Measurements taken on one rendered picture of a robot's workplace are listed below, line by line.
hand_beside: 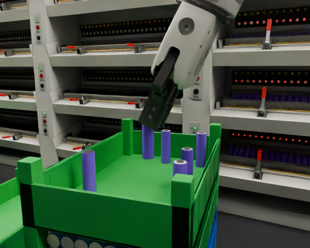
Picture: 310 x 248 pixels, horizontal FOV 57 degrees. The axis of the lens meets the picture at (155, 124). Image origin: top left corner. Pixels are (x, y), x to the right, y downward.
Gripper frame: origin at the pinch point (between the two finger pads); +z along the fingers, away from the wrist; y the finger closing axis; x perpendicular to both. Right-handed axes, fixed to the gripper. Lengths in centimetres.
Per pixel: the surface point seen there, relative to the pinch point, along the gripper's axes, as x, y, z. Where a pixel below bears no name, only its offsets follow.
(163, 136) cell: -0.8, 10.4, 6.4
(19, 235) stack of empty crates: 13.1, -2.1, 32.1
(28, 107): 71, 67, 46
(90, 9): 54, 62, -6
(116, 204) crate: -3.6, -15.2, 6.3
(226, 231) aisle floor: -26, 45, 36
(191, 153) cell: -7.3, -0.4, 2.8
